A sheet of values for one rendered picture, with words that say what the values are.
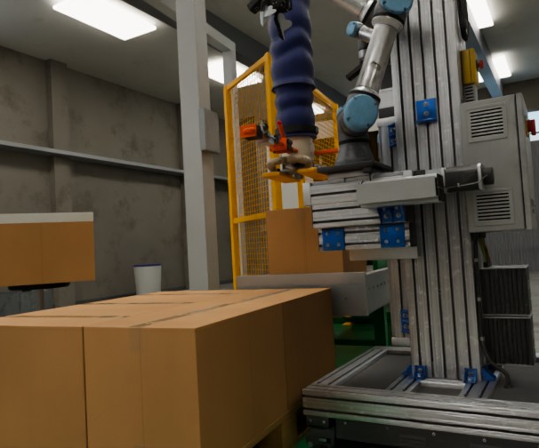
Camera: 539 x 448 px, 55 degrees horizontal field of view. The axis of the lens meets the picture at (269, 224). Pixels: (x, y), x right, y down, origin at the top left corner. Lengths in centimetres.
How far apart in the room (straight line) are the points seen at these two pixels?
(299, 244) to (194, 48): 186
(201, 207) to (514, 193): 230
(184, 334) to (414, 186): 86
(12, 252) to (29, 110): 590
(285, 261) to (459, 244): 101
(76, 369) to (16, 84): 748
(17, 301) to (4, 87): 325
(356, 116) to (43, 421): 142
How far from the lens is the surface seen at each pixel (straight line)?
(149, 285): 936
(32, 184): 872
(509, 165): 197
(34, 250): 319
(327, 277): 258
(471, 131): 200
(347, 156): 195
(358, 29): 275
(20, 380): 190
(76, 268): 320
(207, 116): 378
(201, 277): 369
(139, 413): 159
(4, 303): 762
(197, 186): 371
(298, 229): 266
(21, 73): 905
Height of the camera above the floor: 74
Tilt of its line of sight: 3 degrees up
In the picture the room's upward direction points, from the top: 3 degrees counter-clockwise
